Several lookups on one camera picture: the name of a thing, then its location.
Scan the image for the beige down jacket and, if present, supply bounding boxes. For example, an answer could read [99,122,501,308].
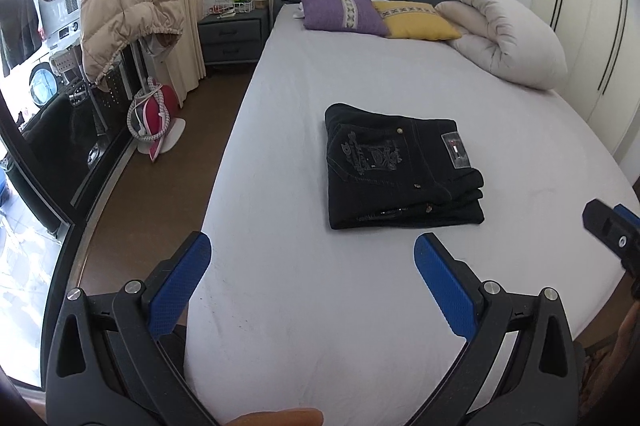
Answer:
[79,0,186,93]

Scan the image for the person's left hand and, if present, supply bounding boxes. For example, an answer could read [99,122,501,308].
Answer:
[220,393,326,426]

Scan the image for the yellow pillow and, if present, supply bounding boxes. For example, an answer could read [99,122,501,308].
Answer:
[372,1,462,42]

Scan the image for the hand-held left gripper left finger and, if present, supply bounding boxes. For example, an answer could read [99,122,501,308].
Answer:
[45,231,221,426]

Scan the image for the white wardrobe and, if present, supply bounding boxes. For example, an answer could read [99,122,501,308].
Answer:
[530,0,640,159]

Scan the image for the white folded duvet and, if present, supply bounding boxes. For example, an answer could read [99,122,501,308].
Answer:
[435,0,569,91]

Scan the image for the black denim pants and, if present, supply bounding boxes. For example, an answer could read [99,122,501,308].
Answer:
[324,103,486,231]

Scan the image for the red and white appliance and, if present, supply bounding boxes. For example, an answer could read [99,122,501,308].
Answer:
[127,77,187,164]

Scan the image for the dark hanging clothes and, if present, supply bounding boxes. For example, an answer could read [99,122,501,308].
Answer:
[0,0,42,78]

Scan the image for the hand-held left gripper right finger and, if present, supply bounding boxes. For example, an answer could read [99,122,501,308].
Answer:
[400,232,588,426]

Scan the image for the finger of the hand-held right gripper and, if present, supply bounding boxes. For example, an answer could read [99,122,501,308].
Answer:
[581,198,640,272]

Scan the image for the white washing machine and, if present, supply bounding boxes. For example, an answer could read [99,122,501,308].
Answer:
[27,48,73,109]

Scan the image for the purple pillow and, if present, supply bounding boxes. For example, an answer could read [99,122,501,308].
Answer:
[299,0,390,38]

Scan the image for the bed with white sheet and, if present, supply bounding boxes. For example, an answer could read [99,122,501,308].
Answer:
[182,3,636,426]

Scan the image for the grey nightstand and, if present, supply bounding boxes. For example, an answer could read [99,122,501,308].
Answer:
[197,8,271,67]

